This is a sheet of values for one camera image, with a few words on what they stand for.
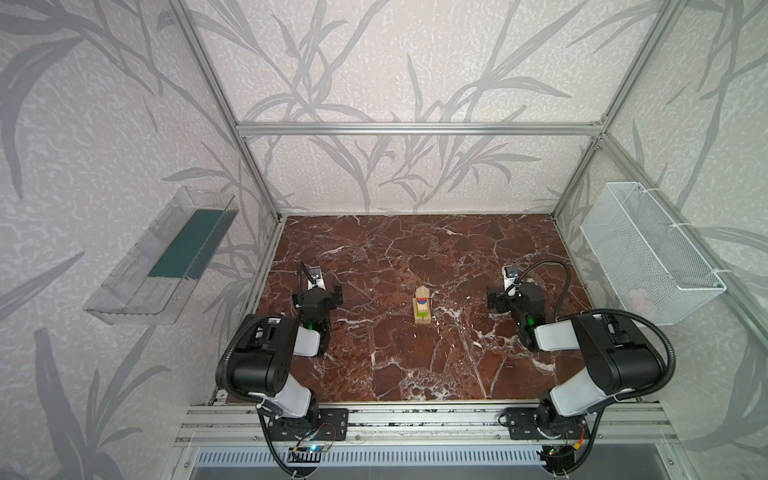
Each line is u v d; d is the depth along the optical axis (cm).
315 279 79
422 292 85
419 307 87
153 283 63
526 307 72
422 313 90
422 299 88
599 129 94
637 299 75
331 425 73
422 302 88
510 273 83
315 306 70
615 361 45
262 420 69
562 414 62
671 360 44
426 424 75
